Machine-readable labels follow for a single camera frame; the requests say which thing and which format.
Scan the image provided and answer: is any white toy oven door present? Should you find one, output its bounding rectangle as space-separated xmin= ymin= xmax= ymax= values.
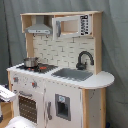
xmin=13 ymin=88 xmax=44 ymax=128

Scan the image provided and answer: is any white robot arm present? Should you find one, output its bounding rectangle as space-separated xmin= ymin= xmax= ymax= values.
xmin=0 ymin=85 xmax=36 ymax=128

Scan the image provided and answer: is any wooden toy kitchen unit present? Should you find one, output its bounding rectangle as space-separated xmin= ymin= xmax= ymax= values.
xmin=8 ymin=11 xmax=114 ymax=128

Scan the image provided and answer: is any grey toy sink basin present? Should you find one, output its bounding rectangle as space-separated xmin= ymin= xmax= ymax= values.
xmin=53 ymin=68 xmax=93 ymax=81

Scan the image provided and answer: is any black toy faucet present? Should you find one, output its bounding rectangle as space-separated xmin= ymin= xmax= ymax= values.
xmin=76 ymin=51 xmax=94 ymax=70

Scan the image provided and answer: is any black toy stovetop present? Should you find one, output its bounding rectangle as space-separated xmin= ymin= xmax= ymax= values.
xmin=19 ymin=63 xmax=56 ymax=74

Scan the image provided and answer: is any small metal cooking pot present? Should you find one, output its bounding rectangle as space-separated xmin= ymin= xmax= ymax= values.
xmin=23 ymin=57 xmax=38 ymax=68

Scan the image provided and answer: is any white toy microwave door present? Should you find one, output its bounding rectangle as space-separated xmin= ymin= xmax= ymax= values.
xmin=51 ymin=14 xmax=93 ymax=41

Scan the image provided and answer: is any grey toy ice dispenser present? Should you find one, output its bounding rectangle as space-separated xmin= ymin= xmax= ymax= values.
xmin=55 ymin=94 xmax=71 ymax=121

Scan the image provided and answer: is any grey toy range hood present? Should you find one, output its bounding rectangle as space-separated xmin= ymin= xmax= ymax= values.
xmin=25 ymin=16 xmax=52 ymax=35

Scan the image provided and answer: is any grey cabinet door handle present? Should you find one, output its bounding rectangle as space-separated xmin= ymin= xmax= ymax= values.
xmin=47 ymin=102 xmax=52 ymax=120

